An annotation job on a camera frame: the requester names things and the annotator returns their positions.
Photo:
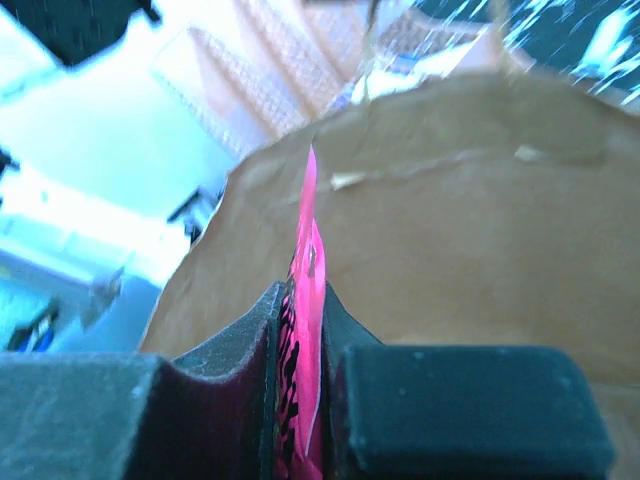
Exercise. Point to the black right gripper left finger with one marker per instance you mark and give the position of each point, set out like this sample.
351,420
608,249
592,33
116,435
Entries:
208,414

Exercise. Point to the brown paper bag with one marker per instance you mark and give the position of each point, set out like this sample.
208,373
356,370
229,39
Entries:
476,209

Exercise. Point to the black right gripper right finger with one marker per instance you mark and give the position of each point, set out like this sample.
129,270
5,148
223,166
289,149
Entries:
455,412

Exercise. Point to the pink snack packet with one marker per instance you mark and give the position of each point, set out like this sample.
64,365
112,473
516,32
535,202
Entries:
298,440

